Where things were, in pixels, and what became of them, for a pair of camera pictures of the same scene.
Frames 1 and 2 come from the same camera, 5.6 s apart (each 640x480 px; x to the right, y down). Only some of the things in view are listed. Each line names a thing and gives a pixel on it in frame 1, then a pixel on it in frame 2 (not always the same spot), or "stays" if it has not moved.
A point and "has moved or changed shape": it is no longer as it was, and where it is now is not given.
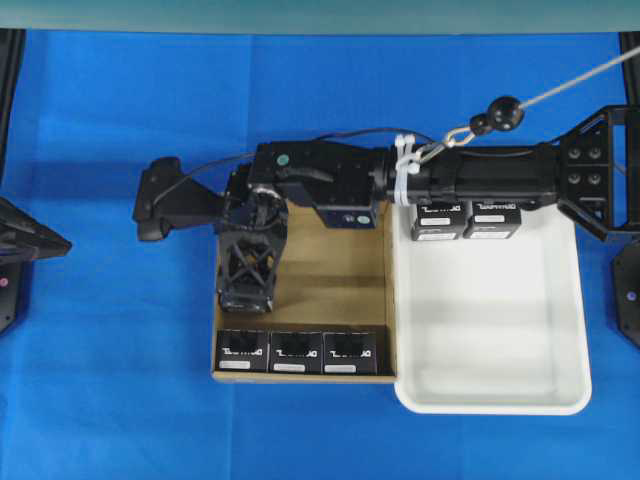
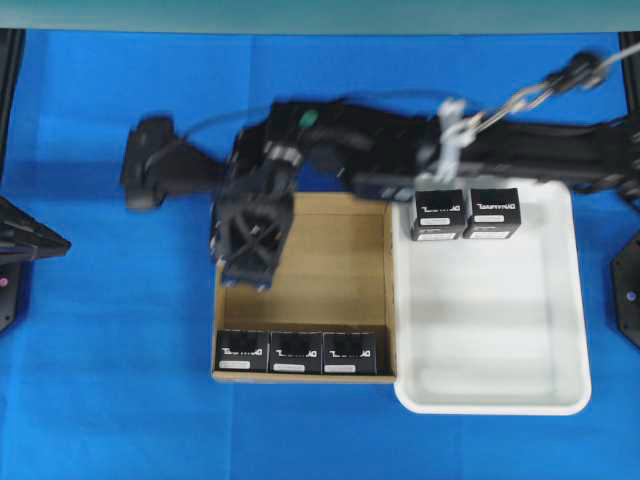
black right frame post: (631, 67) stays
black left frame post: (11, 51) stays
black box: (247, 303) has moved or changed shape
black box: (242, 349) stays
